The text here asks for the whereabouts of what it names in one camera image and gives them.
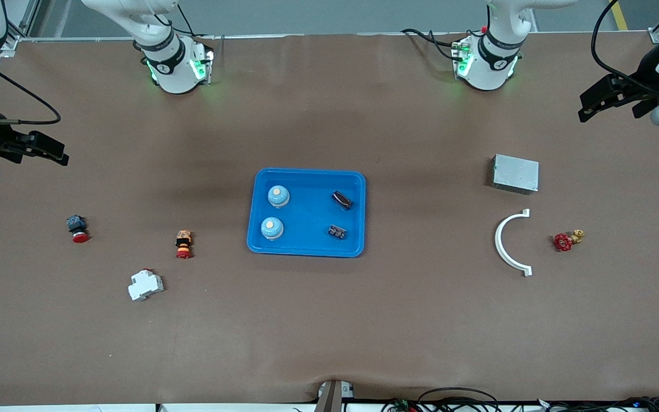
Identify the brass valve red handwheel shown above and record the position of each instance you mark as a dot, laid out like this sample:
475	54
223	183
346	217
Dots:
562	242

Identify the silver metal box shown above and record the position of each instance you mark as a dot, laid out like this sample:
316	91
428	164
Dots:
515	173

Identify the orange red push button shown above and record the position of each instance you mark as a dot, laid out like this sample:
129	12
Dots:
183	243

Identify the white circuit breaker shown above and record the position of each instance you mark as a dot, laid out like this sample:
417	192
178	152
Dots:
145	285

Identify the blue plastic tray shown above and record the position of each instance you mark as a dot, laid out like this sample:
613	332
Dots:
306	214

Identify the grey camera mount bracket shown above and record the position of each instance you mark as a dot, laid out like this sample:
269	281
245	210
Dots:
332	395

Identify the white curved plastic bracket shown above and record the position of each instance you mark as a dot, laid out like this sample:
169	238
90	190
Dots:
498	240

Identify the dark brown rectangular component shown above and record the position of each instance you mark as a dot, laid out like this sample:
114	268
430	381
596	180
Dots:
342	199

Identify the black red emergency stop button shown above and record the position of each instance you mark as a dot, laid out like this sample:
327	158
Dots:
78	228

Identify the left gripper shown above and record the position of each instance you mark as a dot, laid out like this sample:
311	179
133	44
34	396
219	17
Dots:
646	75

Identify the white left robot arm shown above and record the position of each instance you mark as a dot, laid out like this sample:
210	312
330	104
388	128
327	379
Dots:
487	68

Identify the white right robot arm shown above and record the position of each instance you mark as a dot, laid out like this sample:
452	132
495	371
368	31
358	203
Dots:
172	68

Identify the blue bell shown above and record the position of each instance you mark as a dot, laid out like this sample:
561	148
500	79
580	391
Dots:
278	196
272	228

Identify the black printed electrolytic capacitor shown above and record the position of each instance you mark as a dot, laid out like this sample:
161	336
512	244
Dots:
337	232

